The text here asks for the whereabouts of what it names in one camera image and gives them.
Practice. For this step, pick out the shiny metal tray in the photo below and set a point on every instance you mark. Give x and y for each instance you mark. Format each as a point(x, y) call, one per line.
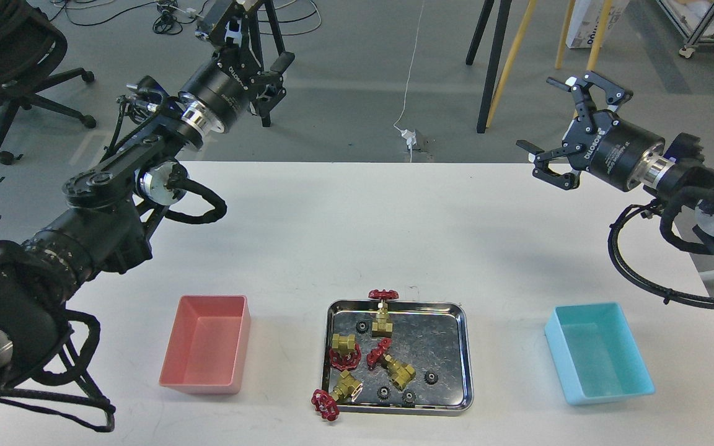
point(427, 335)

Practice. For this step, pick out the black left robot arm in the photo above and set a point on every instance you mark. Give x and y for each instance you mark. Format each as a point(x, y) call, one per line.
point(116, 206)

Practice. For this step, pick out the pink plastic box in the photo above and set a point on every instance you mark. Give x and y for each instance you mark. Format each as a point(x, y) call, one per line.
point(207, 347)

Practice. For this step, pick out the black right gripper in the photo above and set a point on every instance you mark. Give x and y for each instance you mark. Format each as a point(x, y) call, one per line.
point(616, 152)

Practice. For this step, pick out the brass valve top red handle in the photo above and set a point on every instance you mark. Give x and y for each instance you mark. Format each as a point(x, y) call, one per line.
point(381, 325)

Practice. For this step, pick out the white cardboard box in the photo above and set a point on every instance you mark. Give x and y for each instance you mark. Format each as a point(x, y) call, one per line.
point(584, 22)

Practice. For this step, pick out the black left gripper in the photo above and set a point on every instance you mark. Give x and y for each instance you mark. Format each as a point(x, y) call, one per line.
point(219, 93)

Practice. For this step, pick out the aluminium frame cart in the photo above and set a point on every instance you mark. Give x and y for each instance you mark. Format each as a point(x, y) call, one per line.
point(694, 21)

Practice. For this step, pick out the brass valve bottom red handle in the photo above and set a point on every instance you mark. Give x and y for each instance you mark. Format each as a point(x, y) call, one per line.
point(326, 402)

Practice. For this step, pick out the small black gear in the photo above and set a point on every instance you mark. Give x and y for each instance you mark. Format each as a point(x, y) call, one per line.
point(431, 377)
point(363, 327)
point(383, 393)
point(409, 399)

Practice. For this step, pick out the black tripod stand right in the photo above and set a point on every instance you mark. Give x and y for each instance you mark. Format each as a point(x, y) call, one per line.
point(491, 77)

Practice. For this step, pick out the brass valve red handle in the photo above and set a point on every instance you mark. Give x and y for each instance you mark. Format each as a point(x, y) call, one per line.
point(326, 402)
point(344, 352)
point(400, 373)
point(381, 325)

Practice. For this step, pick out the yellow wooden easel legs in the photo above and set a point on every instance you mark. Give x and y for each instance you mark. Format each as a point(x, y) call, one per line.
point(496, 90)

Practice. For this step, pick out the light blue plastic box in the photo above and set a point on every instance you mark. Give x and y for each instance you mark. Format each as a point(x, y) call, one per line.
point(595, 354)

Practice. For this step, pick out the black office chair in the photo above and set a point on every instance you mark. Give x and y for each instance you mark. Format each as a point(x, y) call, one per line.
point(31, 48)

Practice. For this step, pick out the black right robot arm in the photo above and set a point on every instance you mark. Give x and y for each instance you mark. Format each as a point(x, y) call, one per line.
point(682, 187)

